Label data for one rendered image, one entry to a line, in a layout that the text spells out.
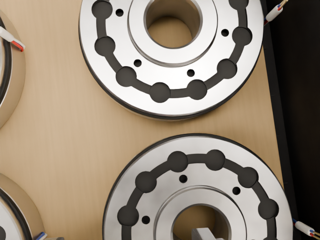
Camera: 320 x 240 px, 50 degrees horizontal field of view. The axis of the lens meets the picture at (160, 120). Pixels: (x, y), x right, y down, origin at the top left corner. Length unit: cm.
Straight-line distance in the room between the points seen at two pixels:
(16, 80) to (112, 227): 10
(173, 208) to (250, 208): 4
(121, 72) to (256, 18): 8
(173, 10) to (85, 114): 8
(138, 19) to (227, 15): 5
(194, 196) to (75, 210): 8
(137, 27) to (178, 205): 9
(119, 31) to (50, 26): 6
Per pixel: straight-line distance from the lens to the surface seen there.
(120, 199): 19
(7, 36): 20
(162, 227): 18
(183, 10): 21
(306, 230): 20
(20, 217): 20
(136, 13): 19
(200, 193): 18
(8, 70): 21
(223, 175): 19
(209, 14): 19
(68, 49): 23
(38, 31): 23
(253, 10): 20
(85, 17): 20
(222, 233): 20
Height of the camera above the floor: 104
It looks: 87 degrees down
